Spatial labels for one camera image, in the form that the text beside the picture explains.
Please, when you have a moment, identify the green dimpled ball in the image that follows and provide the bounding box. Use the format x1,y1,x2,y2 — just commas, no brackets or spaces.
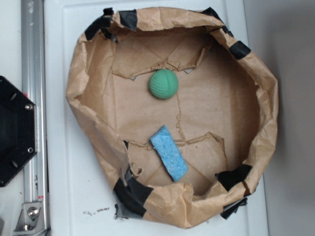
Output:
149,69,179,99

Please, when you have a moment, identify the brown paper bin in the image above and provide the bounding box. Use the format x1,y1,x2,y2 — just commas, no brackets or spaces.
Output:
66,7,279,229

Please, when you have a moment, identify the blue sponge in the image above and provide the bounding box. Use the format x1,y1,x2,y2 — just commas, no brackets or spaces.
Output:
150,125,188,182

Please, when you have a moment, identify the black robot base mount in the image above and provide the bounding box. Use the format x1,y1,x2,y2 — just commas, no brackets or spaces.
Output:
0,76,37,187

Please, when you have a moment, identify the metal corner bracket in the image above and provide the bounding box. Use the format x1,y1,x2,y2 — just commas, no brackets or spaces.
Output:
13,202,45,236

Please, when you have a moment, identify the aluminium extrusion rail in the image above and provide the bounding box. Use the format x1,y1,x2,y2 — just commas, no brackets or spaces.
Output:
21,0,51,236

